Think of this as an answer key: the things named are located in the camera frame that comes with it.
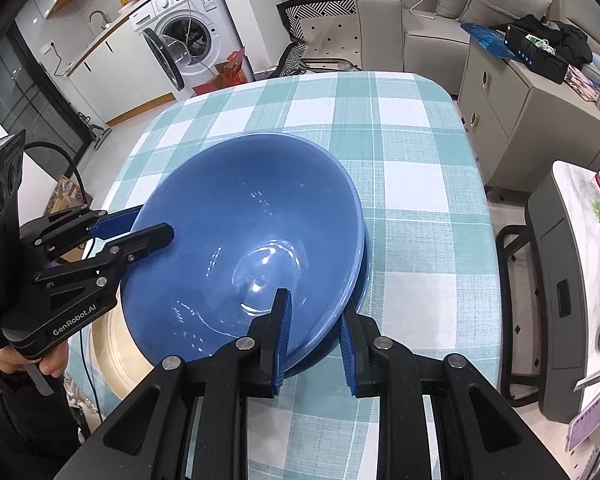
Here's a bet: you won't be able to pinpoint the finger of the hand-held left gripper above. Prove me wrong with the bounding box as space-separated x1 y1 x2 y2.
32 222 175 293
20 203 146 261

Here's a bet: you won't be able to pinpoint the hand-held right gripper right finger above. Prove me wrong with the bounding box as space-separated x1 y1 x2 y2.
339 309 571 480

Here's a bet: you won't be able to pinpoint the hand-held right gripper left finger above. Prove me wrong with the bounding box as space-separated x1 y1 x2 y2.
54 287 293 480

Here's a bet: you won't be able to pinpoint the blue bowl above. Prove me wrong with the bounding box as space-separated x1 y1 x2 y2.
120 132 366 365
285 230 371 378

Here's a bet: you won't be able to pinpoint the beige plate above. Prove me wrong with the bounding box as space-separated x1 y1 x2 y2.
90 305 156 401

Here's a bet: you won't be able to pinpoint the person's left forearm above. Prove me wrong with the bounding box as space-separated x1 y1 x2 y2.
0 350 88 461

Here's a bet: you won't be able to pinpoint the person's left hand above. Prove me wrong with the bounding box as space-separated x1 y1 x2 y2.
0 340 71 378

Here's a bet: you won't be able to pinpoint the white kitchen counter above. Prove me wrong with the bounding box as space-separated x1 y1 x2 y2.
60 5 178 126

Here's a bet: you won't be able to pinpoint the dark glass door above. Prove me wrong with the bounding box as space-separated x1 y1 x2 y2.
0 25 93 161

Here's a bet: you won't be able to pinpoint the red gift boxes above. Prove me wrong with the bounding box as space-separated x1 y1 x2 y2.
192 47 253 96

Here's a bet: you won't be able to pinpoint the white washing machine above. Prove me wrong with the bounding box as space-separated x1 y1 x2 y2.
128 0 243 93

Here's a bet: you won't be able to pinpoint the purple card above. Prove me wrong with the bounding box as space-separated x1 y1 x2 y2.
567 387 600 453

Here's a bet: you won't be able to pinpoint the white marble table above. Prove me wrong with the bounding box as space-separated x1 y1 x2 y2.
550 160 600 461

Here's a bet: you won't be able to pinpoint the cream dotted cushion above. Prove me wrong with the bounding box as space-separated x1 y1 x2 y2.
300 15 363 68

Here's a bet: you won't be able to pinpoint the beige cabinet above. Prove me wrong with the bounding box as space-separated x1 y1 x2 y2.
457 40 600 188

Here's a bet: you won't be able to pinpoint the black white striped cushion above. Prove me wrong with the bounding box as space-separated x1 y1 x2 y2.
285 0 356 73

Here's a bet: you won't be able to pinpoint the beige sofa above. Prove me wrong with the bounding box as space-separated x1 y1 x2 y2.
355 0 600 73

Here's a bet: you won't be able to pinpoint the blue plastic bag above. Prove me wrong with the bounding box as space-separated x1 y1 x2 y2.
460 22 518 63

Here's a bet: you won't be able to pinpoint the long black box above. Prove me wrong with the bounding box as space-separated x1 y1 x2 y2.
500 24 571 85

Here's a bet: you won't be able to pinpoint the black jacket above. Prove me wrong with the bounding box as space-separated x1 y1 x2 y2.
517 14 593 66

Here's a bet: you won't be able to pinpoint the black cable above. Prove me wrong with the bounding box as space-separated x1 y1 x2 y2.
24 142 91 208

